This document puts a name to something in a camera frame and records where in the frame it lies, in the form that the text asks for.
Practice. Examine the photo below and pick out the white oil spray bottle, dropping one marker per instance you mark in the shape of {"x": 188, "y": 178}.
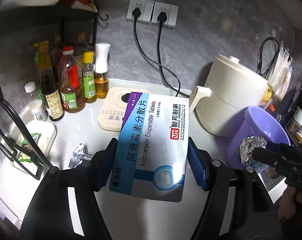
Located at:
{"x": 102, "y": 70}

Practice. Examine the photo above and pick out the yellow detergent bottle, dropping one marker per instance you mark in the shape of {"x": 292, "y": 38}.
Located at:
{"x": 267, "y": 97}

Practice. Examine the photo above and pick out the aluminium foil ball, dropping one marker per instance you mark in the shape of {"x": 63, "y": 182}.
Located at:
{"x": 244, "y": 153}

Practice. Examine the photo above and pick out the purple plastic trash bucket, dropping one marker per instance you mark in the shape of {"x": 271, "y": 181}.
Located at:
{"x": 259, "y": 123}

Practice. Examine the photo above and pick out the person's right hand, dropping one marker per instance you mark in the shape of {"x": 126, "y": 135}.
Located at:
{"x": 290, "y": 199}

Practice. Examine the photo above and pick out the silver foil wrapper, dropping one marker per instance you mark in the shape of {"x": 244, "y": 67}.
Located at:
{"x": 78, "y": 156}

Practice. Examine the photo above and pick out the steel pot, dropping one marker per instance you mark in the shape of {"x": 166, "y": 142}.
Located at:
{"x": 294, "y": 131}

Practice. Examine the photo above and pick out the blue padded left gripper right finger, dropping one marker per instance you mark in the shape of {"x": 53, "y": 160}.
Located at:
{"x": 198, "y": 164}

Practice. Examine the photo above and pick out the small white cap jar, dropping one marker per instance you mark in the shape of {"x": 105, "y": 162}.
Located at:
{"x": 35, "y": 103}

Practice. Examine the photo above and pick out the white tray with green packets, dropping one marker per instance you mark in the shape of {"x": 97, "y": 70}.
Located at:
{"x": 43, "y": 133}

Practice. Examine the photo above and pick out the wall socket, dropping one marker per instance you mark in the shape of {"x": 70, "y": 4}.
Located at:
{"x": 145, "y": 7}
{"x": 165, "y": 13}

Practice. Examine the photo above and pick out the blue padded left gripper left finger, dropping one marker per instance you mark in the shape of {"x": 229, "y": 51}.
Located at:
{"x": 105, "y": 162}

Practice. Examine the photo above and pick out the left wall socket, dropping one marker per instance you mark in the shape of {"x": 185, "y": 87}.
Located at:
{"x": 145, "y": 7}

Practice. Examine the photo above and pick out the red cap sauce bottle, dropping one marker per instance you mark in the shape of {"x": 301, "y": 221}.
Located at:
{"x": 70, "y": 81}

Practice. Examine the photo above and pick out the yellow cap green label bottle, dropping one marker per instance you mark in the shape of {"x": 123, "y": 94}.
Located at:
{"x": 88, "y": 70}

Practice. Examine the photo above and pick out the blue white medicine box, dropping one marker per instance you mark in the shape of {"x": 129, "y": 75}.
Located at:
{"x": 151, "y": 155}

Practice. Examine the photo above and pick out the dark soy sauce bottle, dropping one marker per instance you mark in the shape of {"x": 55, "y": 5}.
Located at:
{"x": 48, "y": 85}

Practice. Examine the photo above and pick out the hanging plastic bags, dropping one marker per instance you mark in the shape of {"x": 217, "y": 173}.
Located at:
{"x": 280, "y": 74}

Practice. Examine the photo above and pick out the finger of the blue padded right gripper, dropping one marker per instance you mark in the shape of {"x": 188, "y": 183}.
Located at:
{"x": 278, "y": 146}
{"x": 272, "y": 156}

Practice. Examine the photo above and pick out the right wall socket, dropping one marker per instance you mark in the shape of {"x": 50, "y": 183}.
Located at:
{"x": 165, "y": 13}

